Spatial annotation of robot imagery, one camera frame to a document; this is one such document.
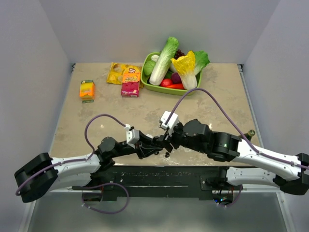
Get yellow chips bag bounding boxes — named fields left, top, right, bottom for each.
left=106, top=62, right=141, bottom=85

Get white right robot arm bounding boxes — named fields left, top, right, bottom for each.
left=140, top=119, right=309, bottom=195

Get green glass bottle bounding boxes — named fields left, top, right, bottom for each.
left=244, top=130, right=255, bottom=141

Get dark toy grapes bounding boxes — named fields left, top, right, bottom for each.
left=174, top=49, right=185, bottom=59

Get green napa cabbage toy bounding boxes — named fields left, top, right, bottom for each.
left=149, top=37, right=179, bottom=86

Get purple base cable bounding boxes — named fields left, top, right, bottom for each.
left=81, top=183, right=130, bottom=215

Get black base frame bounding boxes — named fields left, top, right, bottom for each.
left=73, top=166, right=241, bottom=201

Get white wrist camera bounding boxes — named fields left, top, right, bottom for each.
left=159, top=111, right=179, bottom=136
left=125, top=124, right=140, bottom=148

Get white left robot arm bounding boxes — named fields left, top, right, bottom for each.
left=14, top=130, right=162, bottom=203

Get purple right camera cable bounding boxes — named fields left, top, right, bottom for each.
left=165, top=87, right=309, bottom=170

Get red toy tomato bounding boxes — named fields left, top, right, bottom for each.
left=160, top=79, right=173, bottom=87

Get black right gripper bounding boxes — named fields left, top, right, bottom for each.
left=156, top=122, right=207, bottom=153

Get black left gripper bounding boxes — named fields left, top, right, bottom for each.
left=111, top=130, right=162, bottom=160

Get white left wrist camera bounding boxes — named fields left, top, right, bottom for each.
left=125, top=124, right=140, bottom=148

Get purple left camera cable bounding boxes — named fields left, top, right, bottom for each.
left=15, top=114, right=130, bottom=196

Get green plastic tray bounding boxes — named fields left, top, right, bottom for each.
left=140, top=52, right=187, bottom=95

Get purple toy onion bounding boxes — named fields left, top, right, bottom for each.
left=170, top=72, right=182, bottom=84

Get green round toy vegetable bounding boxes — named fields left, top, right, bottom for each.
left=143, top=60, right=156, bottom=76

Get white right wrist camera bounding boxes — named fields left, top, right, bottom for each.
left=159, top=111, right=179, bottom=136

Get purple camera cable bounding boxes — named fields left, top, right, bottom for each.
left=165, top=87, right=309, bottom=170
left=15, top=114, right=130, bottom=196

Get red snack box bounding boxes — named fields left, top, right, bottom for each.
left=120, top=72, right=140, bottom=97

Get green lettuce leaf toy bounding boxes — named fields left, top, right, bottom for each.
left=194, top=51, right=210, bottom=75

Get orange toy carrot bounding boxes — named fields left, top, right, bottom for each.
left=167, top=83, right=184, bottom=89

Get orange sponge pack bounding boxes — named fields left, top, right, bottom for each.
left=79, top=80, right=95, bottom=103

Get white toy garlic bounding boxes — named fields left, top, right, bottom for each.
left=151, top=55, right=159, bottom=62

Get yellow napa cabbage toy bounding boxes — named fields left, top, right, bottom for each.
left=170, top=51, right=197, bottom=90

